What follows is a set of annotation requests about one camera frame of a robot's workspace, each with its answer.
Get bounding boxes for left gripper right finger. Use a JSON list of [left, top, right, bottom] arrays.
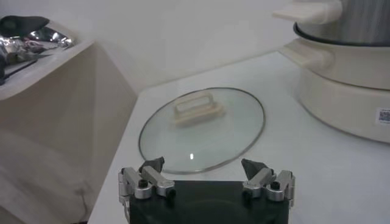
[[241, 158, 296, 208]]

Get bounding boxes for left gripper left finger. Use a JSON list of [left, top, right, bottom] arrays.
[[118, 156, 177, 205]]

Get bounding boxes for round glass pot lid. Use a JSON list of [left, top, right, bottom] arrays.
[[138, 87, 266, 175]]

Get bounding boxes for white side table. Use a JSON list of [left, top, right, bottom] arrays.
[[0, 39, 138, 224]]

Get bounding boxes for cream electric cooking pot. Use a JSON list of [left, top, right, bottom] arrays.
[[278, 38, 390, 144]]

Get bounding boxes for chrome and black headset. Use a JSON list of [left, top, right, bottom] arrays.
[[0, 15, 76, 65]]

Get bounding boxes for black usb hub cable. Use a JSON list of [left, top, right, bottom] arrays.
[[0, 57, 40, 86]]

